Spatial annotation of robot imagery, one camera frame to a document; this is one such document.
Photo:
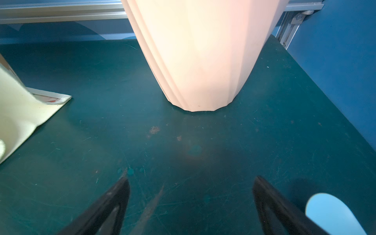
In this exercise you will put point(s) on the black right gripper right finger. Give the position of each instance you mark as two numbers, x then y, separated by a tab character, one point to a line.
277	215

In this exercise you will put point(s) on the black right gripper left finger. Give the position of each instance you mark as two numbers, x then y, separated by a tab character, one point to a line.
105	216

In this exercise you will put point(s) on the cream floral canvas bag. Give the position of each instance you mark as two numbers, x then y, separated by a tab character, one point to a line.
23	109

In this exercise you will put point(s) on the light blue garden trowel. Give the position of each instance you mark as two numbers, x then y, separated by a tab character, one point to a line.
332	215

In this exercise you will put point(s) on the pink ribbed flower pot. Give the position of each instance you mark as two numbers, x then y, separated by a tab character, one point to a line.
202	52

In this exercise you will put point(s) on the aluminium right frame post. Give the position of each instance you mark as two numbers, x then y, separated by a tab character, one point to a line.
289	25

